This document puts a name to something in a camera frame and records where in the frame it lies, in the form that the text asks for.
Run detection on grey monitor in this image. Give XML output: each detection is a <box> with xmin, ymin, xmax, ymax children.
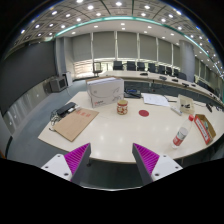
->
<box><xmin>49</xmin><ymin>75</ymin><xmax>69</xmax><ymax>93</ymax></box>

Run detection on long curved conference desk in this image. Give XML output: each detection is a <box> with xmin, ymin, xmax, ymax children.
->
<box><xmin>99</xmin><ymin>69</ymin><xmax>224</xmax><ymax>111</ymax></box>

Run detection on white copy paper box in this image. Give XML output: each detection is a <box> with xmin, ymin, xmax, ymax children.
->
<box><xmin>85</xmin><ymin>76</ymin><xmax>125</xmax><ymax>109</ymax></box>

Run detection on black flat device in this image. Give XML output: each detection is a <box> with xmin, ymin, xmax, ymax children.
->
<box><xmin>55</xmin><ymin>101</ymin><xmax>78</xmax><ymax>118</ymax></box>

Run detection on white power strip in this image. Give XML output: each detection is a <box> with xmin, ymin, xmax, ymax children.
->
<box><xmin>170</xmin><ymin>105</ymin><xmax>183</xmax><ymax>117</ymax></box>

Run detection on flat round red coaster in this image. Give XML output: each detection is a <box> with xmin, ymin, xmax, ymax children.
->
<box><xmin>138</xmin><ymin>109</ymin><xmax>150</xmax><ymax>118</ymax></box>

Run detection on group of round ceiling lights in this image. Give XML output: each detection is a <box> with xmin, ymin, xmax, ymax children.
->
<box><xmin>19</xmin><ymin>0</ymin><xmax>221</xmax><ymax>44</ymax></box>

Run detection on red and white patterned mug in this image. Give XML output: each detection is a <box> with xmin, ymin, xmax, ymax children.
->
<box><xmin>116</xmin><ymin>99</ymin><xmax>129</xmax><ymax>116</ymax></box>

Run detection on red-sided open cardboard box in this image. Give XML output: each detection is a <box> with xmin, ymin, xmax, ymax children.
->
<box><xmin>193</xmin><ymin>113</ymin><xmax>217</xmax><ymax>145</ymax></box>

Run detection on white printed paper sheets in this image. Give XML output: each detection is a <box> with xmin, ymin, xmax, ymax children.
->
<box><xmin>141</xmin><ymin>92</ymin><xmax>171</xmax><ymax>108</ymax></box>

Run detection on tangled dark cables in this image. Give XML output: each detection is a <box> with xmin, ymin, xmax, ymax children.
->
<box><xmin>49</xmin><ymin>109</ymin><xmax>61</xmax><ymax>132</ymax></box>

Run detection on row of black office chairs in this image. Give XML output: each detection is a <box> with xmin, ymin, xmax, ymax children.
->
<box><xmin>112</xmin><ymin>60</ymin><xmax>188</xmax><ymax>81</ymax></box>

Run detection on clear red-capped water bottle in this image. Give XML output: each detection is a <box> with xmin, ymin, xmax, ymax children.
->
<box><xmin>171</xmin><ymin>114</ymin><xmax>195</xmax><ymax>150</ymax></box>

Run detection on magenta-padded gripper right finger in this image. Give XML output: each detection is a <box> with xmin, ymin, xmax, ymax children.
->
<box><xmin>131</xmin><ymin>142</ymin><xmax>184</xmax><ymax>186</ymax></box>

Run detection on small white open box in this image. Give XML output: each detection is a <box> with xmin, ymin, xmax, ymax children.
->
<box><xmin>177</xmin><ymin>94</ymin><xmax>196</xmax><ymax>115</ymax></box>

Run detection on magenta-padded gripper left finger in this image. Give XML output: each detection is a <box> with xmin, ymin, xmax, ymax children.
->
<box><xmin>40</xmin><ymin>142</ymin><xmax>92</xmax><ymax>186</ymax></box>

